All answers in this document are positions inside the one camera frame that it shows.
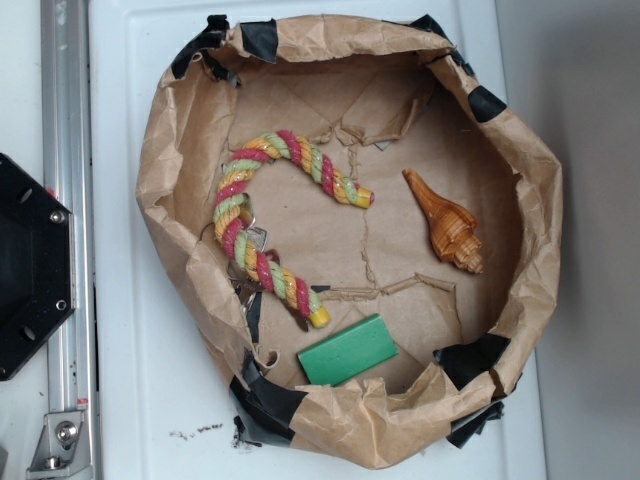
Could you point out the brown spiral sea shell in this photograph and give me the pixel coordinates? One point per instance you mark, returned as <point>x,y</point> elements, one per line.
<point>451,226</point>

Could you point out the brown paper-lined bin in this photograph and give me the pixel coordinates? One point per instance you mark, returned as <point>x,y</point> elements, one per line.
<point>376,97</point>

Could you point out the silver metal keys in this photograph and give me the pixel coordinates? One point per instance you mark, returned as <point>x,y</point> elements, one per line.
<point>250,295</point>

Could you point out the green rectangular block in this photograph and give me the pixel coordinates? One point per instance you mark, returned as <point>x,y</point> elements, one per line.
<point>349,352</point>

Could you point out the white plastic tray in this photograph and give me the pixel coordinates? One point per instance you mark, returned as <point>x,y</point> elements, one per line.
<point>165,410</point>

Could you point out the multicolour twisted rope toy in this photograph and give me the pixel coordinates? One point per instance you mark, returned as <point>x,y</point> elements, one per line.
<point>268,148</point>

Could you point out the aluminium extrusion rail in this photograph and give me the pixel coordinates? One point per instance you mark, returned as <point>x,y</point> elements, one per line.
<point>71,350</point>

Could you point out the black hexagonal robot base plate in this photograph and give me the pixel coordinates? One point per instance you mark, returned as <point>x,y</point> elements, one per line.
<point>36,267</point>

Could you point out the metal corner bracket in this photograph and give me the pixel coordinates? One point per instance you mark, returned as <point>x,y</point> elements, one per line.
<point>63,449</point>

